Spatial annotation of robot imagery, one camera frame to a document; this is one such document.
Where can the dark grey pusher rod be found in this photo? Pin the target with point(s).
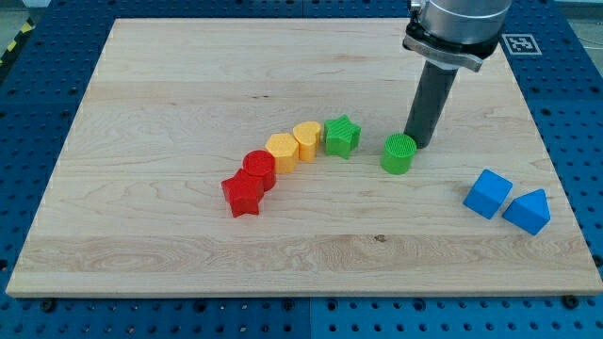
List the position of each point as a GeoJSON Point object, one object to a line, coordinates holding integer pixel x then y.
{"type": "Point", "coordinates": [431, 95]}

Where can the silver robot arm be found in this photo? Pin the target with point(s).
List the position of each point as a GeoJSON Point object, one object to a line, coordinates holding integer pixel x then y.
{"type": "Point", "coordinates": [450, 35]}

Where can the green star block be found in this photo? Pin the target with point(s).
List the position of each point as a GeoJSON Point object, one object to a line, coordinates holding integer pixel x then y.
{"type": "Point", "coordinates": [341, 136]}

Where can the yellow heart block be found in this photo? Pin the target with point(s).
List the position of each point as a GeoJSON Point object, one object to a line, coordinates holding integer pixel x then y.
{"type": "Point", "coordinates": [308, 135]}

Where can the red star block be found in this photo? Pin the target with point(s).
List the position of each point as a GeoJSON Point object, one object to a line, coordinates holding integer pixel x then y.
{"type": "Point", "coordinates": [243, 192]}

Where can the green cylinder block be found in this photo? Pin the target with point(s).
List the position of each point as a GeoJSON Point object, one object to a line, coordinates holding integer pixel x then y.
{"type": "Point", "coordinates": [398, 154]}

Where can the white fiducial marker tag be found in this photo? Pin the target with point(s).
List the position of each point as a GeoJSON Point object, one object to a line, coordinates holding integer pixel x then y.
{"type": "Point", "coordinates": [520, 44]}

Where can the blue cube block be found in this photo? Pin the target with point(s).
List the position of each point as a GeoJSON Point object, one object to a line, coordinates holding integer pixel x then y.
{"type": "Point", "coordinates": [488, 193]}

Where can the blue triangle block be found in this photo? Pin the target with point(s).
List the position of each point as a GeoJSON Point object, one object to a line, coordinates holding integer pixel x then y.
{"type": "Point", "coordinates": [530, 212]}

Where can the yellow hexagon block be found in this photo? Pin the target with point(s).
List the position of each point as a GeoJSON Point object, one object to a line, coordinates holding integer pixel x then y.
{"type": "Point", "coordinates": [285, 150]}

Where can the red cylinder block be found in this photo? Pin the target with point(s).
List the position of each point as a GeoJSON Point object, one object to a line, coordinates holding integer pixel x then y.
{"type": "Point", "coordinates": [261, 164]}

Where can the wooden board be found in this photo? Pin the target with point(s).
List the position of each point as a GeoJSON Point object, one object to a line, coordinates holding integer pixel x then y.
{"type": "Point", "coordinates": [134, 207]}

